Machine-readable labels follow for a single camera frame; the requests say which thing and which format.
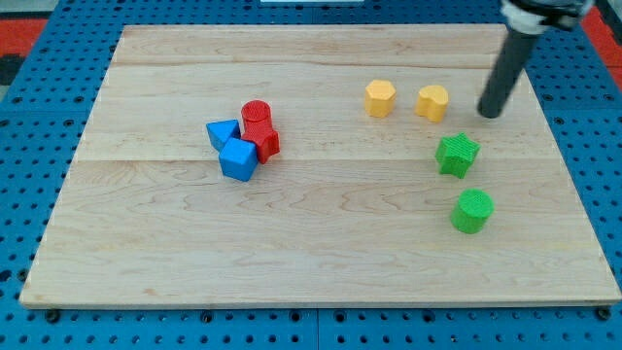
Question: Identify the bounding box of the blue triangle block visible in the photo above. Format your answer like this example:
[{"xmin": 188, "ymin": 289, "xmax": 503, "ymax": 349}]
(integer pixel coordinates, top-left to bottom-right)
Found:
[{"xmin": 206, "ymin": 120, "xmax": 241, "ymax": 151}]

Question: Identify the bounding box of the yellow heart block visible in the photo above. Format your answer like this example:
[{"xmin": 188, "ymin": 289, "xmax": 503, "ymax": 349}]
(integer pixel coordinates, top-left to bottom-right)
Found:
[{"xmin": 414, "ymin": 85, "xmax": 450, "ymax": 123}]

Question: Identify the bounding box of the green cylinder block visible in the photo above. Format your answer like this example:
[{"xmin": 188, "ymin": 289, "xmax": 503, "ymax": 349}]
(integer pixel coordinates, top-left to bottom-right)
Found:
[{"xmin": 450, "ymin": 189, "xmax": 495, "ymax": 234}]

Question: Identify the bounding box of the blue cube block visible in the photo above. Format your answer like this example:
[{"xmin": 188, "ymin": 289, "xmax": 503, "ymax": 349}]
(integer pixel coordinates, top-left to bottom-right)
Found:
[{"xmin": 219, "ymin": 138, "xmax": 259, "ymax": 182}]

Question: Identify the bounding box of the red cylinder block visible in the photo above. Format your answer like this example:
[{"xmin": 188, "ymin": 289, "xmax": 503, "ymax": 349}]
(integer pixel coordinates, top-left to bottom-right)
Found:
[{"xmin": 241, "ymin": 100, "xmax": 272, "ymax": 129}]

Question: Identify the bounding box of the wooden board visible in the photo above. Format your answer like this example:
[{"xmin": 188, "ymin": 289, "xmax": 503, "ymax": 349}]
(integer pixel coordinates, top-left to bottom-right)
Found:
[{"xmin": 19, "ymin": 24, "xmax": 621, "ymax": 309}]

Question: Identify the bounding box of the yellow hexagon block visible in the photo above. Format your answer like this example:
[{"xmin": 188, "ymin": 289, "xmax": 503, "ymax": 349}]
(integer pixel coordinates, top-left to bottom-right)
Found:
[{"xmin": 363, "ymin": 80, "xmax": 397, "ymax": 118}]

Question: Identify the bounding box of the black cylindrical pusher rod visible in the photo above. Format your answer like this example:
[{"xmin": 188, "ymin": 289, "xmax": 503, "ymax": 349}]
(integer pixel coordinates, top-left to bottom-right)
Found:
[{"xmin": 477, "ymin": 28, "xmax": 538, "ymax": 119}]

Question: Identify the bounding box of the green star block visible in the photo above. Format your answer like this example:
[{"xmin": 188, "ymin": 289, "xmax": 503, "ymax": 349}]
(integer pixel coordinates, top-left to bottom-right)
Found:
[{"xmin": 434, "ymin": 132, "xmax": 481, "ymax": 179}]

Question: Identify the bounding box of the red star block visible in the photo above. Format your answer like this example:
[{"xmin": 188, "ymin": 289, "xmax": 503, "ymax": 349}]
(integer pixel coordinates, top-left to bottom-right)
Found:
[{"xmin": 242, "ymin": 121, "xmax": 280, "ymax": 164}]

